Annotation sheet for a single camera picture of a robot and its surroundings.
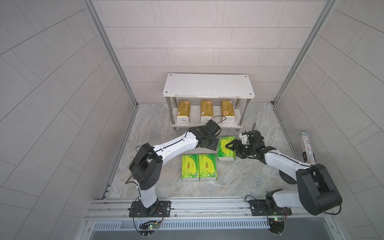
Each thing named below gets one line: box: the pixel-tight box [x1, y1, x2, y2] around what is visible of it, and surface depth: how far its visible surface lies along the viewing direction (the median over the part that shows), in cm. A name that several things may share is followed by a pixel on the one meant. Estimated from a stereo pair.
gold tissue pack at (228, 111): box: [221, 100, 235, 123], surface depth 98 cm
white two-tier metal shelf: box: [163, 73, 255, 132], surface depth 84 cm
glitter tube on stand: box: [297, 130, 316, 166], surface depth 72 cm
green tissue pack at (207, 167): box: [199, 154, 218, 181], surface depth 81 cm
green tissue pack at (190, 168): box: [181, 154, 200, 182], surface depth 80 cm
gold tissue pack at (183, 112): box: [176, 100, 191, 124], surface depth 98 cm
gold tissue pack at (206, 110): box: [200, 100, 214, 123], surface depth 100 cm
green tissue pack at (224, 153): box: [217, 136, 236, 161], surface depth 84 cm
